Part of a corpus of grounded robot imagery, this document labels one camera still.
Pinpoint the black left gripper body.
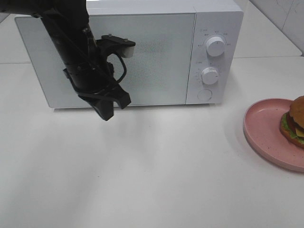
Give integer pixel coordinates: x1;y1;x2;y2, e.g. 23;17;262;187
64;62;119;100

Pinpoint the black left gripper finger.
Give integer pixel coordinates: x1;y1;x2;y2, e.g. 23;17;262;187
112;85;131;109
82;94;115;121

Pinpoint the white microwave door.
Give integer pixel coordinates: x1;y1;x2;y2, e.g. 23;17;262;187
15;14;195;108

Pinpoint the round white door button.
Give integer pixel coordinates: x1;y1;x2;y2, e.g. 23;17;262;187
198;89;212;102

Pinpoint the white timer knob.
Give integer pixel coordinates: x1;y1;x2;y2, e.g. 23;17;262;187
201;67;219;85

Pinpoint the pink speckled plate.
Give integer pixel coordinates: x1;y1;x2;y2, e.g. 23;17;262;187
243;98;304;173

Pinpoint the burger with lettuce and cheese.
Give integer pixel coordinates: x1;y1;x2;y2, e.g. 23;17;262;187
280;96;304;149

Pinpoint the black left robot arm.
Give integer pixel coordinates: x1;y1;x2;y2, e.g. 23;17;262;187
0;0;136;121

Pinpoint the white microwave oven body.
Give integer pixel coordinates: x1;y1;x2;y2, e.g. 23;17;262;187
14;0;245;111

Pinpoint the upper white power knob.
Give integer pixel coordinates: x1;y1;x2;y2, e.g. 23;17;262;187
206;35;226;57

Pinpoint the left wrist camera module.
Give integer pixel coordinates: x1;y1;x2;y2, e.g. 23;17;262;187
96;35;136;58

